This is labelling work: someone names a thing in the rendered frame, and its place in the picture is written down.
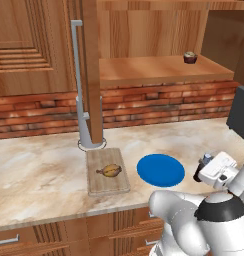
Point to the blue round plate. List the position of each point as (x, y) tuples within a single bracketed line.
[(160, 170)]

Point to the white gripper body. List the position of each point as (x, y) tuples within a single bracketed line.
[(216, 167)]

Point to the open wooden wall cabinet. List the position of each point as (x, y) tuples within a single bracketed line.
[(160, 68)]

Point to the brown chicken drumstick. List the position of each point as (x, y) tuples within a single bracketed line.
[(109, 170)]

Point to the wide wooden drawer front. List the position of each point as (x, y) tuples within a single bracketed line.
[(44, 238)]

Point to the wooden cabinet door, opened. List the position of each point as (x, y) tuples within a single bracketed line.
[(93, 73)]

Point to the narrow wooden drawer front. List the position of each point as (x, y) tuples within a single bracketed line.
[(127, 230)]

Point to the wooden cutting board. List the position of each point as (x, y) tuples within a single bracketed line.
[(107, 171)]

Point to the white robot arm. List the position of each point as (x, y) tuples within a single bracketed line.
[(180, 216)]

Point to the black appliance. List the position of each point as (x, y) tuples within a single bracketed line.
[(240, 115)]

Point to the wooden panelled cabinet door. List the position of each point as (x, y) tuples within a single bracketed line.
[(30, 46)]

